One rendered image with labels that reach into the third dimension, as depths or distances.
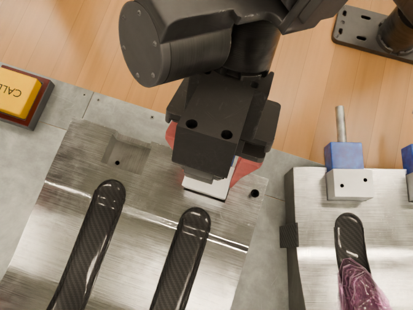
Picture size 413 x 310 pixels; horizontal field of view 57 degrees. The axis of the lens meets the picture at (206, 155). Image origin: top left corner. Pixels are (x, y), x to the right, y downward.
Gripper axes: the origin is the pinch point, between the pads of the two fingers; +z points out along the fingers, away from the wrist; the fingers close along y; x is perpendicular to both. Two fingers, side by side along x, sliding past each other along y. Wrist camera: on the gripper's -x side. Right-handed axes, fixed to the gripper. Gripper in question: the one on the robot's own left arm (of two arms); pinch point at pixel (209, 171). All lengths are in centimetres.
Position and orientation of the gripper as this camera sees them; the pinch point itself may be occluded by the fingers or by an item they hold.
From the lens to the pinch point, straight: 42.8
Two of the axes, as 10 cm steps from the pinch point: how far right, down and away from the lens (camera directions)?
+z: -1.6, 7.1, 6.9
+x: 2.5, -6.5, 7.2
